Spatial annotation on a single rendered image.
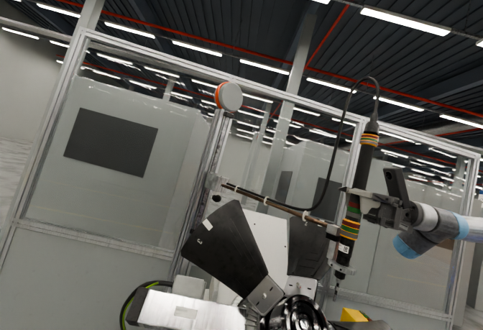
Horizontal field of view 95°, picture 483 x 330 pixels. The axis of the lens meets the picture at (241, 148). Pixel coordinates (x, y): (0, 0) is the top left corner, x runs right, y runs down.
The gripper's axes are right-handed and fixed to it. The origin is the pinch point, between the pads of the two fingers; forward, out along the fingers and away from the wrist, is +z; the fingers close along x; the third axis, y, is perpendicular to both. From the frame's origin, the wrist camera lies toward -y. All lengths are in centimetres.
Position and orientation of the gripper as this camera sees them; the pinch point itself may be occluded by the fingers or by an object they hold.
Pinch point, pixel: (348, 188)
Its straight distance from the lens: 67.7
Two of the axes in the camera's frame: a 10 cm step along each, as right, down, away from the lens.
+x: -1.3, 0.6, 9.9
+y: -2.6, 9.6, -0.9
